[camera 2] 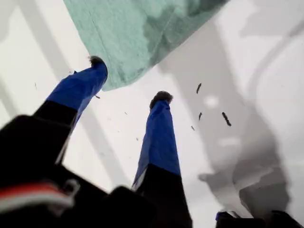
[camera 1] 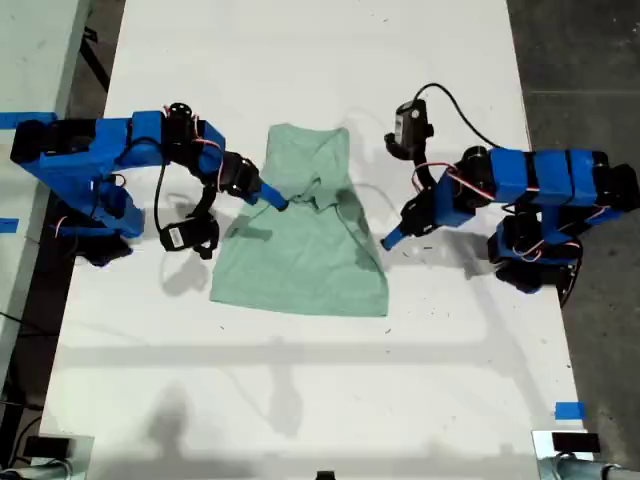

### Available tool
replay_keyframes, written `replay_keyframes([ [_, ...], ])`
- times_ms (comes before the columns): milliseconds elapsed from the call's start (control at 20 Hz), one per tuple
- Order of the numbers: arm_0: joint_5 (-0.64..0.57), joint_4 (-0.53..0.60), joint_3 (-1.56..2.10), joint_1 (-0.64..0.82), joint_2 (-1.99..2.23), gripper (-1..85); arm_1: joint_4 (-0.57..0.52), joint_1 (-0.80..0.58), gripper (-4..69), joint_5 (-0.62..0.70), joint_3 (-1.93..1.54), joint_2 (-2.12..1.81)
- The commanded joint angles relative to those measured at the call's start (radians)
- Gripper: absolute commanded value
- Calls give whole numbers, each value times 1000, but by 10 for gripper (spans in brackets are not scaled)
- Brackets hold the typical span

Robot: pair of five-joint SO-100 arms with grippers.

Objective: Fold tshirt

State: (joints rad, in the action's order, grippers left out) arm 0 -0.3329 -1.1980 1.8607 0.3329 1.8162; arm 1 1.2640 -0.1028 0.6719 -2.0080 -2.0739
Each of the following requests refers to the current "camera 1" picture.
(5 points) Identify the pale green T-shirt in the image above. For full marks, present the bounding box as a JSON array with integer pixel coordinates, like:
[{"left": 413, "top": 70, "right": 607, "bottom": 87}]
[{"left": 208, "top": 123, "right": 390, "bottom": 319}]

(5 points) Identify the black table strut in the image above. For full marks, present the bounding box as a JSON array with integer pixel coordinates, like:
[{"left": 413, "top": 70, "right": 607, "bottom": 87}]
[{"left": 79, "top": 27, "right": 112, "bottom": 94}]

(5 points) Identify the pale side table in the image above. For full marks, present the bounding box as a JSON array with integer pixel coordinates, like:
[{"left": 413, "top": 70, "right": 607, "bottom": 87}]
[{"left": 0, "top": 0, "right": 94, "bottom": 396}]

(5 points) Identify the silver metal plate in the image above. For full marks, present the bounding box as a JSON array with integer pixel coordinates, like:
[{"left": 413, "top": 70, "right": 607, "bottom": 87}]
[
  {"left": 39, "top": 433, "right": 95, "bottom": 480},
  {"left": 531, "top": 428, "right": 596, "bottom": 480}
]

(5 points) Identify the grey metal pipe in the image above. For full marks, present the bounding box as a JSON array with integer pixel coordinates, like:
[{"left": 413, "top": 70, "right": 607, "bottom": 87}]
[
  {"left": 557, "top": 455, "right": 640, "bottom": 480},
  {"left": 0, "top": 459, "right": 74, "bottom": 480}
]

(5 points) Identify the black camera stalk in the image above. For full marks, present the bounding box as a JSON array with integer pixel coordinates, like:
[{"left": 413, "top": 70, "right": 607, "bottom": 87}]
[
  {"left": 192, "top": 184, "right": 217, "bottom": 222},
  {"left": 411, "top": 152, "right": 437, "bottom": 194}
]

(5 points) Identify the black camera box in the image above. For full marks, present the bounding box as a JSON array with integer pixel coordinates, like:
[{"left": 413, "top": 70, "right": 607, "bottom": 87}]
[
  {"left": 383, "top": 98, "right": 434, "bottom": 160},
  {"left": 159, "top": 217, "right": 221, "bottom": 261}
]

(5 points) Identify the black camera cable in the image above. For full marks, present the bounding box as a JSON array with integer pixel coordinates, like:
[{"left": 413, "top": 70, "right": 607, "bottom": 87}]
[
  {"left": 152, "top": 163, "right": 170, "bottom": 236},
  {"left": 412, "top": 82, "right": 504, "bottom": 150}
]

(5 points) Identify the black floor cable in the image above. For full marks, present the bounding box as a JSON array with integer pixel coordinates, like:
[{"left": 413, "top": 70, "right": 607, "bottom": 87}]
[
  {"left": 0, "top": 309, "right": 31, "bottom": 332},
  {"left": 8, "top": 413, "right": 44, "bottom": 464}
]

